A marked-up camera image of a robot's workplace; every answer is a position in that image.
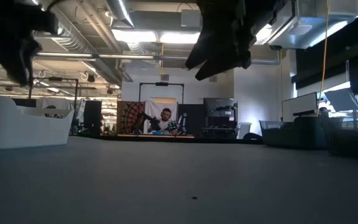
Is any person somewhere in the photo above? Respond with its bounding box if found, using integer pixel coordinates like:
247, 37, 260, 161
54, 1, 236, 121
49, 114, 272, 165
154, 108, 180, 135

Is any wooden table top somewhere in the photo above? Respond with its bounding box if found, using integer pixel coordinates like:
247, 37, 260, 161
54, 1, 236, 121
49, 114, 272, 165
116, 133, 195, 139

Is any white bin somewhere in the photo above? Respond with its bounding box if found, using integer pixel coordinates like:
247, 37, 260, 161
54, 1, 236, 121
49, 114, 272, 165
237, 121, 252, 139

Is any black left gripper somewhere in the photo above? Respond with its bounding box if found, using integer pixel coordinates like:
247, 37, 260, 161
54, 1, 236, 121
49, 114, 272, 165
0, 2, 58, 88

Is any silver spiral duct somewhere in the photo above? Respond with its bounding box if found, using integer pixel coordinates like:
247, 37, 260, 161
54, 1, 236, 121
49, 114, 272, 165
32, 0, 124, 85

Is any yellow hanging cable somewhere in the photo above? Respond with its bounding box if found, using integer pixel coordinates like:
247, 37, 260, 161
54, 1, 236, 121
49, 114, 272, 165
315, 0, 331, 119

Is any black rounded chair back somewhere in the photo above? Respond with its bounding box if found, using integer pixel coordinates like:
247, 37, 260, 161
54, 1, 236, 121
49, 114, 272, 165
242, 132, 263, 141

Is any patterned red tapestry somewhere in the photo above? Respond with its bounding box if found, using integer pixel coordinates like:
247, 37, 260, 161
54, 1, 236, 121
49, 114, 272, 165
116, 100, 146, 134

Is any black gantry frame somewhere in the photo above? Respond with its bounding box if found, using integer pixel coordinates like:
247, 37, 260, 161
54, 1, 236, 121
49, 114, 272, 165
29, 76, 80, 124
137, 82, 185, 105

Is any white monitor screen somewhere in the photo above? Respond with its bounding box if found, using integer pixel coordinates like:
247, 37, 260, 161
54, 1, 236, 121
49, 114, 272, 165
280, 91, 319, 123

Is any long tube light bar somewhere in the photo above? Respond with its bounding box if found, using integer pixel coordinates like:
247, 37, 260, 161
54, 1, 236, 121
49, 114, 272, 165
35, 49, 281, 65

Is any black equipment rack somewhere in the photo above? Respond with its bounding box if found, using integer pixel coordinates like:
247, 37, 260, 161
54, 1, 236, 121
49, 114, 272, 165
202, 97, 239, 139

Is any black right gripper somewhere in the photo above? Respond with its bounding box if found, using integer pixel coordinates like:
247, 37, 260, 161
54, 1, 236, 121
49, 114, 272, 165
185, 0, 279, 81

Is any white hanging sheet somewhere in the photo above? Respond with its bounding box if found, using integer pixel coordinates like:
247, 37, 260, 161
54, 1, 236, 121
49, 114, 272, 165
144, 97, 178, 131

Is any bright ceiling light panel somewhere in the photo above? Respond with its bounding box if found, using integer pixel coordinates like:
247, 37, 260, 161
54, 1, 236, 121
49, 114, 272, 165
111, 27, 202, 45

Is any silver rectangular duct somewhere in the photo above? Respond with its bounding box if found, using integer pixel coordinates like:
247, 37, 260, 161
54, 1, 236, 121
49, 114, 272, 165
255, 0, 358, 50

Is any dark grey plastic basket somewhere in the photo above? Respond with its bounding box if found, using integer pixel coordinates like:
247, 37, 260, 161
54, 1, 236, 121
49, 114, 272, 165
258, 117, 329, 150

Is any grey tilted monitor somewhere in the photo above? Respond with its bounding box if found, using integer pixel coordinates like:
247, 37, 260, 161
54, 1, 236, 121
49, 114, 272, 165
323, 87, 358, 112

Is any black partition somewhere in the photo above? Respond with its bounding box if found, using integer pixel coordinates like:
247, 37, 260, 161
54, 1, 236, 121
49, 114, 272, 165
177, 103, 204, 130

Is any white plastic basket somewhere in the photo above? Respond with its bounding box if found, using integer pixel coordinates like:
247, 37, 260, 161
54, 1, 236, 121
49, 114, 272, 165
0, 94, 75, 151

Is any grey ceiling box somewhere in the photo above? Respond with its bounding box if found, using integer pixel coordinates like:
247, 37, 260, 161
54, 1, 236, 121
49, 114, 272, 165
180, 8, 202, 29

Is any black upright panel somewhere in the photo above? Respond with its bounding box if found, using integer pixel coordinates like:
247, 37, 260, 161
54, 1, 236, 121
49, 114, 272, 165
83, 100, 103, 134

